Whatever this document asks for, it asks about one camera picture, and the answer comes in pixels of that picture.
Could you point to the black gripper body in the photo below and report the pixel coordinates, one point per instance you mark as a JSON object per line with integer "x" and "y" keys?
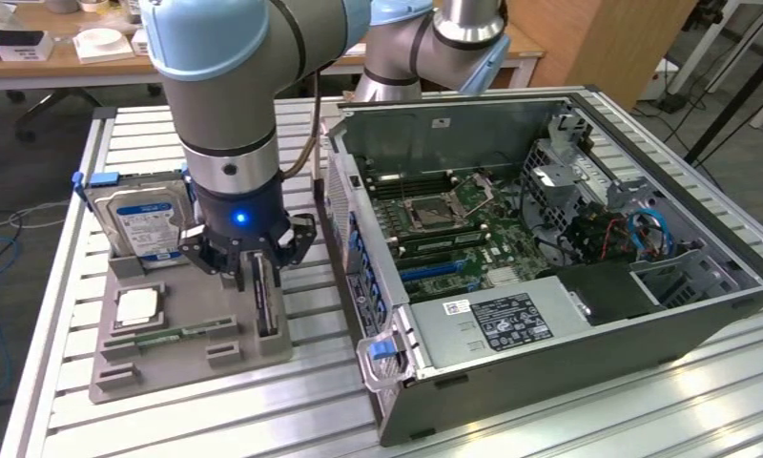
{"x": 239, "y": 224}

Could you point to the graphics card with metal bracket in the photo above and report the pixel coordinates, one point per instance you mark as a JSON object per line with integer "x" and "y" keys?
{"x": 263, "y": 296}

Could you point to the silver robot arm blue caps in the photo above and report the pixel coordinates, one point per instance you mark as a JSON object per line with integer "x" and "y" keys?
{"x": 229, "y": 86}

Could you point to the silver CPU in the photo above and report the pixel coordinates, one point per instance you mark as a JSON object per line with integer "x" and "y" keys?
{"x": 137, "y": 305}

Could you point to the green RAM stick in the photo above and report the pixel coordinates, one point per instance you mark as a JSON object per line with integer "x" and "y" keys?
{"x": 165, "y": 336}

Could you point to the grey parts rack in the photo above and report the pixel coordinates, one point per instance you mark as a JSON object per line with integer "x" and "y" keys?
{"x": 184, "y": 343}

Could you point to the CPU socket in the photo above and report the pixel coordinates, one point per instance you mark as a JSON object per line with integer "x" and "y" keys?
{"x": 433, "y": 212}

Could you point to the blue expansion slot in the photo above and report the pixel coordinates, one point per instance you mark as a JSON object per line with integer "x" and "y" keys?
{"x": 432, "y": 271}

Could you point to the installed RAM stick with label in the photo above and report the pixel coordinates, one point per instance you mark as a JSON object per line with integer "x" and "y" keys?
{"x": 443, "y": 244}

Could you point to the blue case latch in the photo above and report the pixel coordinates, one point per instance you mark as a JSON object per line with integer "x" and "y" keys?
{"x": 385, "y": 348}

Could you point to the metal socket cover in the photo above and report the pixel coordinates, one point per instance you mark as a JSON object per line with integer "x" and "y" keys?
{"x": 480, "y": 191}

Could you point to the grey power supply unit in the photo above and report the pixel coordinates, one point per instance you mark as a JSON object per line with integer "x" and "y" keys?
{"x": 445, "y": 334}

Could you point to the green motherboard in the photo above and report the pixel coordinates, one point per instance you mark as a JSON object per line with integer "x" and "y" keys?
{"x": 503, "y": 238}

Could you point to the small silver heatsink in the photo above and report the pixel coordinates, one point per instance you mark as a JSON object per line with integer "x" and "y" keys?
{"x": 500, "y": 277}

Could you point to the black office chair base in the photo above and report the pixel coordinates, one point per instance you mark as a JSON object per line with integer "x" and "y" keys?
{"x": 44, "y": 110}

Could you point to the small white labelled box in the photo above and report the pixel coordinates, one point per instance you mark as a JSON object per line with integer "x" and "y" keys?
{"x": 139, "y": 47}

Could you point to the perforated metal drive cage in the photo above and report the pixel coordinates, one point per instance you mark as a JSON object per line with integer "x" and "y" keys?
{"x": 553, "y": 191}

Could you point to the white box with round part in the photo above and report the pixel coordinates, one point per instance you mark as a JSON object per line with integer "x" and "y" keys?
{"x": 104, "y": 45}

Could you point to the wooden desk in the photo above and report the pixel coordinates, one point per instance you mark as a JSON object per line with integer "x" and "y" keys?
{"x": 38, "y": 71}

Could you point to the open grey PC case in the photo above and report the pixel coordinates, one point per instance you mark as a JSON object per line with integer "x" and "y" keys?
{"x": 547, "y": 381}

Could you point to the white box with black lid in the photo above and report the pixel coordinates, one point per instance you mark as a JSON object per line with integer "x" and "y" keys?
{"x": 22, "y": 45}

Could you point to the grey disk bay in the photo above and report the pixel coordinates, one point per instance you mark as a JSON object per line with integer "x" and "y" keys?
{"x": 681, "y": 281}

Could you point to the wooden cabinet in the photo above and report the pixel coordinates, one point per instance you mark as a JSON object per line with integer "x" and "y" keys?
{"x": 611, "y": 47}

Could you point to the black stand pole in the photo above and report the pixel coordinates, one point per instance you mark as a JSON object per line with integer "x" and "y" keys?
{"x": 738, "y": 86}

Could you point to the hard disk with blue bracket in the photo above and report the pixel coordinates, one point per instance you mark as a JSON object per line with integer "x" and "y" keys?
{"x": 140, "y": 229}

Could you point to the white table frame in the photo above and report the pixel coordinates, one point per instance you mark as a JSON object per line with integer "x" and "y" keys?
{"x": 693, "y": 47}

